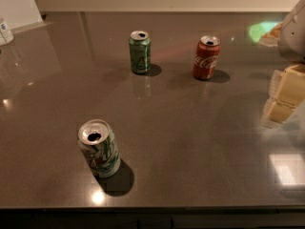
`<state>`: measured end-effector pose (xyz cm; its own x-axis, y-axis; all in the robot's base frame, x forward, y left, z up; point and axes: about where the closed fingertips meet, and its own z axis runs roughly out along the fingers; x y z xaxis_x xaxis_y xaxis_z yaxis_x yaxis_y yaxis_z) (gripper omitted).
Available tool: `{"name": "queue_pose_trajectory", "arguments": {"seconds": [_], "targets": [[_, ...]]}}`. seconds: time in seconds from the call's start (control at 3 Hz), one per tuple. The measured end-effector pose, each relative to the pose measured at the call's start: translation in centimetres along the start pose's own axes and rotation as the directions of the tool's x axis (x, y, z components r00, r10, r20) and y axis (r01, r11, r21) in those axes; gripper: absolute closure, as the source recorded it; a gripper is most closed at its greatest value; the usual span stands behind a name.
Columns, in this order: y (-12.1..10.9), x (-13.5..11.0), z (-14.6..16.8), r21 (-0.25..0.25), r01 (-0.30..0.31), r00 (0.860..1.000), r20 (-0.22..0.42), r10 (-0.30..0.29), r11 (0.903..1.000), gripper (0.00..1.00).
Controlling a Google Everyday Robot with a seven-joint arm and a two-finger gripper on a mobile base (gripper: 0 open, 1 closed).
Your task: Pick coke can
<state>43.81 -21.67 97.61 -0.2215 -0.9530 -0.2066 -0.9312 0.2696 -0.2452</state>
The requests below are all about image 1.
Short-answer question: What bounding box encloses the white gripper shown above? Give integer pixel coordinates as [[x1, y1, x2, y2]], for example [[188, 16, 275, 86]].
[[258, 0, 305, 128]]

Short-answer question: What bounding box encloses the white green soda can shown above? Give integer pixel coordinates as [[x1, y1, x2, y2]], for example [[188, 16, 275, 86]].
[[78, 119, 121, 178]]

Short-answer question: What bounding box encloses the white bottle at left edge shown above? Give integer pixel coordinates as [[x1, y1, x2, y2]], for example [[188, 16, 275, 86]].
[[0, 17, 14, 46]]

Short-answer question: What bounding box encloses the red coke can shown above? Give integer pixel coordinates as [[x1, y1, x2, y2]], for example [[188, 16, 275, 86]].
[[193, 35, 220, 80]]

